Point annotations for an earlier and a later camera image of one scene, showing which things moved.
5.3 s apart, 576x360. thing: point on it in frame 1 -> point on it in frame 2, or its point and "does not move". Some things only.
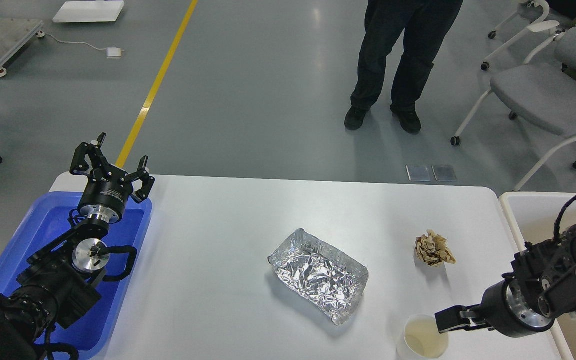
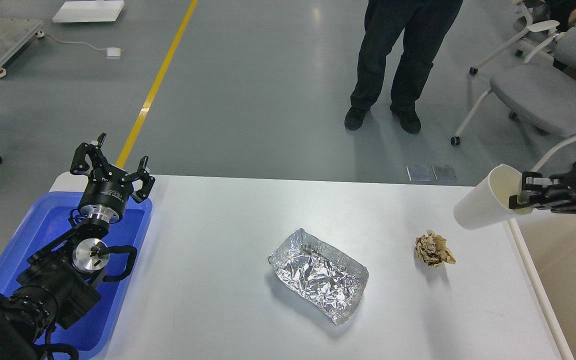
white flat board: x=88 y=11 does not move
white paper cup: x=420 y=339 -> x=490 y=202
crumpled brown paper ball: x=431 y=249 does not move
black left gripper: x=109 y=187 does not move
